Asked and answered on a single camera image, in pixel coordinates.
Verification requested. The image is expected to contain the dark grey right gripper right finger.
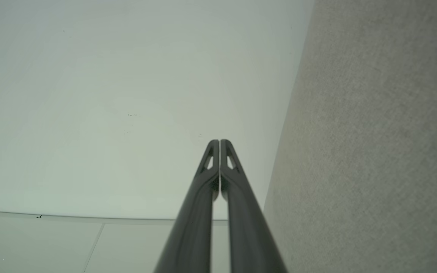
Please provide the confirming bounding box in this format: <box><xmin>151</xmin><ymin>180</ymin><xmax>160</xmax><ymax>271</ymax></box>
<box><xmin>220</xmin><ymin>139</ymin><xmax>288</xmax><ymax>273</ymax></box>

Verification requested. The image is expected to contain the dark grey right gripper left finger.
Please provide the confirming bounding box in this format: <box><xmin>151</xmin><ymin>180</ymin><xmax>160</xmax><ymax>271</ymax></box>
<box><xmin>153</xmin><ymin>139</ymin><xmax>220</xmax><ymax>273</ymax></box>

